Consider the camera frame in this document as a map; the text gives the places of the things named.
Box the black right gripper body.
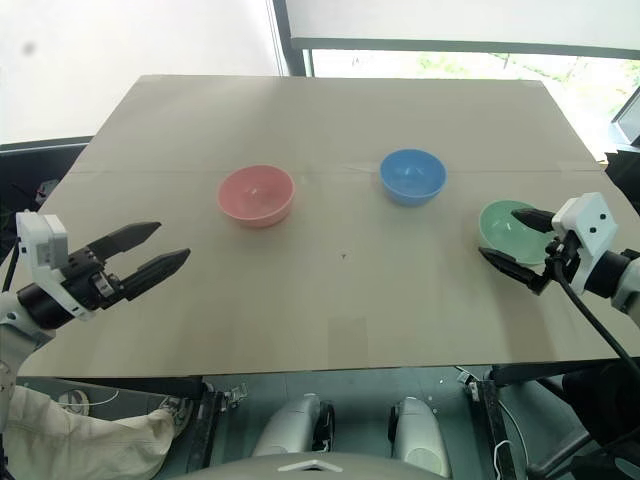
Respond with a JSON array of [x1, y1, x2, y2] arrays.
[[530, 232, 581, 296]]

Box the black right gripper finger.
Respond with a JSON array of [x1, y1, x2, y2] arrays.
[[478, 246, 546, 290], [511, 208, 557, 234]]

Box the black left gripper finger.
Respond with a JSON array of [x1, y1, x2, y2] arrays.
[[121, 248, 192, 303], [88, 221, 163, 263]]

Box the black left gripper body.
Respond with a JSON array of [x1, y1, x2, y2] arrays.
[[60, 247, 126, 313]]

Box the green plastic bowl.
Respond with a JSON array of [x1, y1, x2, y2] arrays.
[[477, 199, 555, 266]]

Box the white sneaker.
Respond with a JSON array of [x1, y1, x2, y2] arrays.
[[56, 390, 92, 417]]

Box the red plastic bowl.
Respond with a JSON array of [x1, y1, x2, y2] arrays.
[[217, 165, 296, 230]]

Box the blue plastic bowl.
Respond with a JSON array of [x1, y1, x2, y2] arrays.
[[379, 148, 448, 208]]

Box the grey sneaker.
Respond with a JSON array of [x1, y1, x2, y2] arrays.
[[158, 396, 195, 443]]

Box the person's leg in beige trousers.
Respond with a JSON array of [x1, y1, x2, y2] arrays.
[[0, 384, 176, 480]]

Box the black office chair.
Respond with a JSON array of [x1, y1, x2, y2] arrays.
[[527, 362, 640, 480]]

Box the silver right robot leg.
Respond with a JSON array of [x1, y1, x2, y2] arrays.
[[388, 396, 453, 477]]

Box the silver robot leg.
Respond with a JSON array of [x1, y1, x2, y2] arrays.
[[388, 396, 453, 477], [251, 393, 336, 457]]

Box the white roller blind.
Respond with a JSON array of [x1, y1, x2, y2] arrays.
[[285, 0, 640, 59]]

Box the silver left robot leg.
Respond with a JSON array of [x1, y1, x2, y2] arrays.
[[251, 393, 336, 457]]

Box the grey robot torso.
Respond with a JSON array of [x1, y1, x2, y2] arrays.
[[172, 451, 459, 480]]

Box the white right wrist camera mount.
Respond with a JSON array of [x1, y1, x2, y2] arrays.
[[550, 192, 619, 294]]

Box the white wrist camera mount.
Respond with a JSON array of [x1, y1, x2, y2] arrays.
[[550, 192, 619, 294], [15, 211, 95, 322]]

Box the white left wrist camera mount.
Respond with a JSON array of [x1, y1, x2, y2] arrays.
[[15, 211, 95, 322]]

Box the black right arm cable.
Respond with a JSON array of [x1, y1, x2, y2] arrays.
[[551, 253, 640, 381]]

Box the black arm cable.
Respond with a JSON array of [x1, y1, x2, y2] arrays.
[[551, 253, 640, 381], [0, 238, 22, 294]]

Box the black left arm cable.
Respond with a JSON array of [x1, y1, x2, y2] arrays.
[[0, 238, 22, 294]]

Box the black table frame leg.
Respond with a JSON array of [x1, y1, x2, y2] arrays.
[[187, 379, 226, 474], [469, 367, 531, 480]]

